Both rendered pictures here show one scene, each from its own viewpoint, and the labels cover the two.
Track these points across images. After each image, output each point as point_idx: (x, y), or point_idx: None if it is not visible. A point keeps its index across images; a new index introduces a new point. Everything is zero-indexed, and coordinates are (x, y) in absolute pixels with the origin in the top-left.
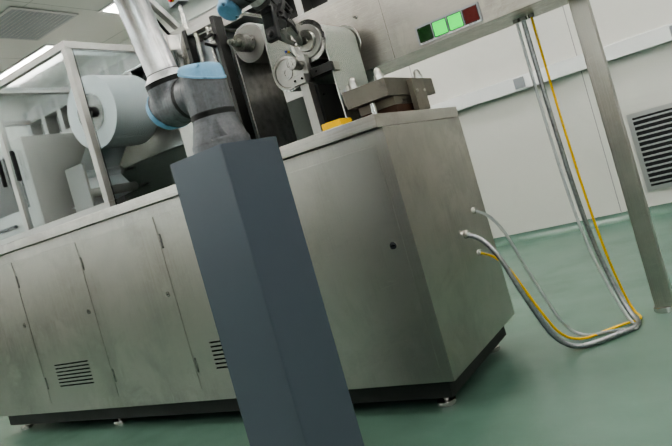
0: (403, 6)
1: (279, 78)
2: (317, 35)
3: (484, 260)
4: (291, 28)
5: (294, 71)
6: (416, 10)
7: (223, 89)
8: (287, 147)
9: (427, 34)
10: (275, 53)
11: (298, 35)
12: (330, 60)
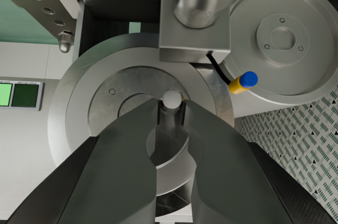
0: (43, 151)
1: (322, 36)
2: (75, 116)
3: None
4: (70, 207)
5: (247, 34)
6: (25, 136)
7: None
8: None
9: (22, 92)
10: (313, 148)
11: (102, 130)
12: (79, 13)
